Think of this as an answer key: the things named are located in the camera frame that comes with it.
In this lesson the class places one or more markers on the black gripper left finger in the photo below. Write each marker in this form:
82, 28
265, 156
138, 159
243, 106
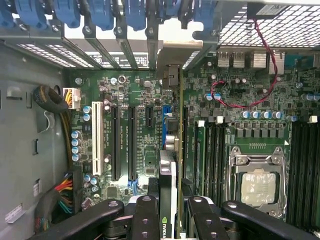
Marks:
146, 220

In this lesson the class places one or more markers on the long black expansion slot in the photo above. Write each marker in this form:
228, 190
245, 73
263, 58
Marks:
185, 140
115, 145

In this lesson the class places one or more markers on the green Dell motherboard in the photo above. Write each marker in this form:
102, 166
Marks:
140, 85

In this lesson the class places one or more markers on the short black expansion slot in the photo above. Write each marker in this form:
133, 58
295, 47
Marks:
150, 116

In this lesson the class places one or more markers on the black open PC case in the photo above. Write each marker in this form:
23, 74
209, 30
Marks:
25, 125

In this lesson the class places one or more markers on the white PCI expansion slot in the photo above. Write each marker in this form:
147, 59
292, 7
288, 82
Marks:
97, 140

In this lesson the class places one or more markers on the CPU with thermal paste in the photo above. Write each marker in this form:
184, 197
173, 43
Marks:
258, 187

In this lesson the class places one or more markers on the black expansion slot blue latch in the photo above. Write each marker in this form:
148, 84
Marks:
132, 145

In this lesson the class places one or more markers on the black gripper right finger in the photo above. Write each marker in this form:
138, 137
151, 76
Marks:
207, 222

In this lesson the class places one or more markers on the blue slot retention clip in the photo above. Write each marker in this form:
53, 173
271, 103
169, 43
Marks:
102, 15
31, 13
135, 15
5, 15
172, 7
66, 13
203, 12

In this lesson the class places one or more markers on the metal CPU socket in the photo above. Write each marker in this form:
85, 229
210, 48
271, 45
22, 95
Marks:
232, 162

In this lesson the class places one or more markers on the white power connector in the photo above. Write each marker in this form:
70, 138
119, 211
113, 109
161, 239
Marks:
73, 98

